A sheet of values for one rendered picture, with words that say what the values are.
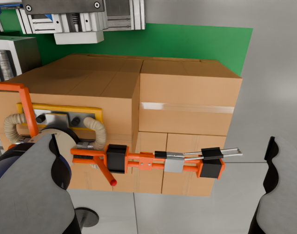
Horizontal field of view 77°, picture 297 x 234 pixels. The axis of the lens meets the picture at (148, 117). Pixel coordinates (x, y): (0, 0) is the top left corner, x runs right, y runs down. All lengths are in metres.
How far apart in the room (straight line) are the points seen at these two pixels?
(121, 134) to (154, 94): 0.42
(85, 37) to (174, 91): 0.66
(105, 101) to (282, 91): 1.65
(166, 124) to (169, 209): 1.69
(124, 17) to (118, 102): 0.78
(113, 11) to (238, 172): 2.02
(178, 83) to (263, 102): 1.07
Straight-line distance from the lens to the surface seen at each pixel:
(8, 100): 0.95
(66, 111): 0.81
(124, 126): 0.80
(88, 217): 3.01
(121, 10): 1.43
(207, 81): 1.17
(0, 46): 1.33
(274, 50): 1.90
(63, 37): 0.70
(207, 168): 0.74
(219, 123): 1.31
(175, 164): 0.72
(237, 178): 2.50
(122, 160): 0.72
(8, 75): 1.42
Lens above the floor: 1.62
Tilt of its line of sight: 62 degrees down
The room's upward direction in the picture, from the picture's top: 176 degrees counter-clockwise
